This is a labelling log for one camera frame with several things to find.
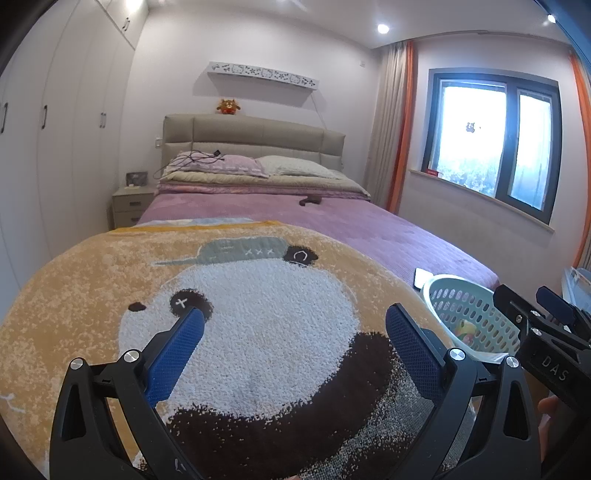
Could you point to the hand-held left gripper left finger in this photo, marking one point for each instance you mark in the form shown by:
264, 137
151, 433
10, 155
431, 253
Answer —
178, 350

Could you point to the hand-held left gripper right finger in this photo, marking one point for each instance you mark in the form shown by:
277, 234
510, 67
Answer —
411, 350

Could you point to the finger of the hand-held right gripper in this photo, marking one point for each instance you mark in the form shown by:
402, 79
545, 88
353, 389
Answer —
510, 301
556, 302

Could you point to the light green plastic basket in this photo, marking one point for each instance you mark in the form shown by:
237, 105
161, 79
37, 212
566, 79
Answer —
466, 300

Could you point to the person's right hand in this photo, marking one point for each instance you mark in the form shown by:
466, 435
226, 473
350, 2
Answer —
546, 406

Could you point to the white radiator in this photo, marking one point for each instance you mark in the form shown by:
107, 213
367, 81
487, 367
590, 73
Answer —
577, 279

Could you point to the white card on bed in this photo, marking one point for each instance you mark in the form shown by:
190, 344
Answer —
421, 277

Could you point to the beige window sill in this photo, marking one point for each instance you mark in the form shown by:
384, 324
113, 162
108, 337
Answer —
480, 199

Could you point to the panda print blanket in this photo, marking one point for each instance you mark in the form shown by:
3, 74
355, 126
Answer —
277, 300

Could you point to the purple bedspread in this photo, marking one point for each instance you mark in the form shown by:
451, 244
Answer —
346, 221

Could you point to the beige nightstand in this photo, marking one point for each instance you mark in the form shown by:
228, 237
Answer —
131, 205

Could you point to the dark framed window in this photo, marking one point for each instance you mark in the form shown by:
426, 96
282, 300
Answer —
494, 138

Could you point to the orange curtain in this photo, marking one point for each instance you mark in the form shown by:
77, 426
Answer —
581, 138
402, 138

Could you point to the small window sticker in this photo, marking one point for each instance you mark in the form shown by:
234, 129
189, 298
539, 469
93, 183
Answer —
471, 126

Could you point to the small brown object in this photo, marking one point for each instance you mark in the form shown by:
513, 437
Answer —
311, 200

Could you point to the pink pillow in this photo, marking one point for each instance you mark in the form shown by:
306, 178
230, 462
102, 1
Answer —
226, 164

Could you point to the beige curtain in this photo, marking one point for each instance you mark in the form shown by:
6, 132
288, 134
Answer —
385, 124

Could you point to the beige pillow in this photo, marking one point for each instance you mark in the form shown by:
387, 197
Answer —
295, 166

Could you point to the beige padded headboard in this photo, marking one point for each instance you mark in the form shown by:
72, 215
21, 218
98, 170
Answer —
258, 134

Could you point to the white wardrobe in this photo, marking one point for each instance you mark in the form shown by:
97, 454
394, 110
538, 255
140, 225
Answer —
69, 138

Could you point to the orange plush toy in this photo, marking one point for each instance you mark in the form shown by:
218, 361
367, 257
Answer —
227, 106

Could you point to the small picture frame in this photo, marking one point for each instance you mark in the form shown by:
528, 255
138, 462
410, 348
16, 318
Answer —
137, 177

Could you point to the white wall shelf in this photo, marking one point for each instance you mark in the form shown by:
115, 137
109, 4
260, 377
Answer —
263, 74

